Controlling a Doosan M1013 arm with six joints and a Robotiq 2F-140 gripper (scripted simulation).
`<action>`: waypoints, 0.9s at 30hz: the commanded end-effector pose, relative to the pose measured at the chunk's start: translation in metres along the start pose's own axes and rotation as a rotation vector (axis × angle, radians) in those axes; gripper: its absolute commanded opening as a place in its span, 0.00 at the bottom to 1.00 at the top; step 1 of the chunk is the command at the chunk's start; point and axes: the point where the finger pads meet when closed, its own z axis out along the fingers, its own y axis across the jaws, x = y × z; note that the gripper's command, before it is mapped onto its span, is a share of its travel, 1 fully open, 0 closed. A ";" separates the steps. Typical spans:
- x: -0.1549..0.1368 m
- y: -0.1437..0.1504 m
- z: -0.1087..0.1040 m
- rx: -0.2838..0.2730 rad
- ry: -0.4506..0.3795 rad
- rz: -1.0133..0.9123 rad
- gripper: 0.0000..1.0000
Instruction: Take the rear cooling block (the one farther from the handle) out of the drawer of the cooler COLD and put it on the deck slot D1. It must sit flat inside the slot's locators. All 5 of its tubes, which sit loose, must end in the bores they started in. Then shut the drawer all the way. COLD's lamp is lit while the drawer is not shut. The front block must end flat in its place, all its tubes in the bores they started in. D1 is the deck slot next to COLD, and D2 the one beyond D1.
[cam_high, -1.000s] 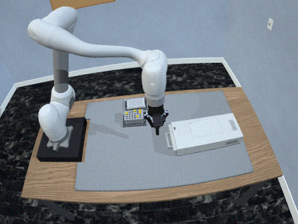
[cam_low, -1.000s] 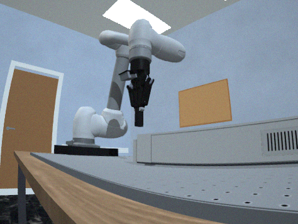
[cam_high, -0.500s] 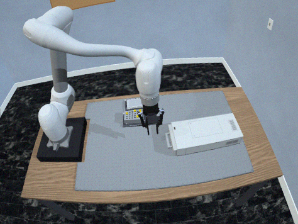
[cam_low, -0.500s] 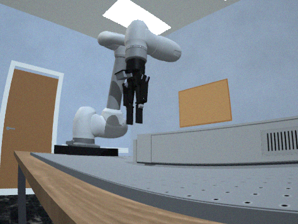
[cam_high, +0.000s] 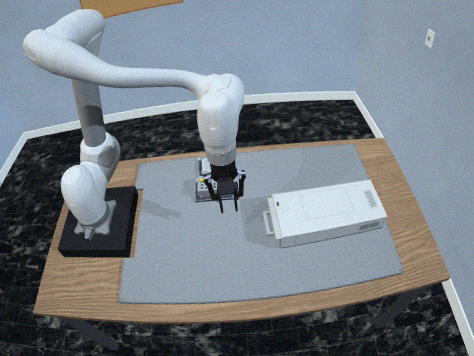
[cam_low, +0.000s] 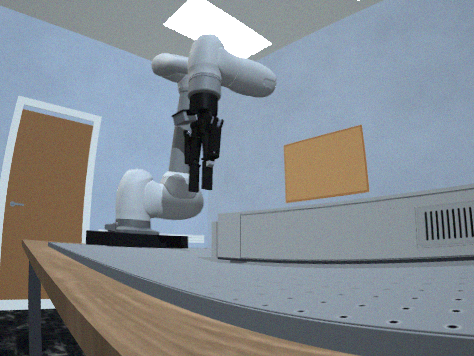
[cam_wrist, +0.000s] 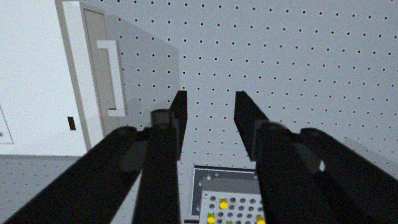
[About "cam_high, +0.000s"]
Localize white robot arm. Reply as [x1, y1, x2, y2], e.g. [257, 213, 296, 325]
[23, 9, 244, 241]

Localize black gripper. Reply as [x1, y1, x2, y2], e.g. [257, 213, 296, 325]
[204, 160, 246, 213]

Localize grey rack with round holes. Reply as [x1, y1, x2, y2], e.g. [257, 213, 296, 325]
[197, 176, 217, 197]

